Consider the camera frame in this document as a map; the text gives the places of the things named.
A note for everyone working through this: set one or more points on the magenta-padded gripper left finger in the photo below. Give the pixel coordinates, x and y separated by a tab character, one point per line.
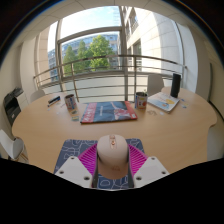
71	170

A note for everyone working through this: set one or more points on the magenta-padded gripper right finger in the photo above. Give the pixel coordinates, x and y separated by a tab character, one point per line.
151	170

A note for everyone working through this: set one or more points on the beige computer mouse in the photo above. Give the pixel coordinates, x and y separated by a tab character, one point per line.
112	155

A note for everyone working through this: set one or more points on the blue patterned mouse pad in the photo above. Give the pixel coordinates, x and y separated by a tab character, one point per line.
71	148

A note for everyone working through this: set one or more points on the white chair with wooden legs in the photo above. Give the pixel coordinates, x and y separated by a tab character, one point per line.
11	145

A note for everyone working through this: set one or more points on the red and blue magazine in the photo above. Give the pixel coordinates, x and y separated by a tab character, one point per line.
106	112

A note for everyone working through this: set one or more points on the light blue illustrated book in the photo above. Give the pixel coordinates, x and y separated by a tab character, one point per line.
163	101

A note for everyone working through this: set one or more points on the blue sticker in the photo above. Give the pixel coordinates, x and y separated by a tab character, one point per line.
184	106

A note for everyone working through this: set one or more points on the small blue box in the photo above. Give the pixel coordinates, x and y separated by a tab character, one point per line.
54	100

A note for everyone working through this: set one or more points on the black printer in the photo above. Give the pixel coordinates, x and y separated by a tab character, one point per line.
11	106

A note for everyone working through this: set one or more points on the black cylindrical bottle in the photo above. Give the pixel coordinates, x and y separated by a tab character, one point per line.
175	85

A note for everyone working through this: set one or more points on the metal balcony railing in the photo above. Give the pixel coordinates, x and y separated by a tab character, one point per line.
100	58

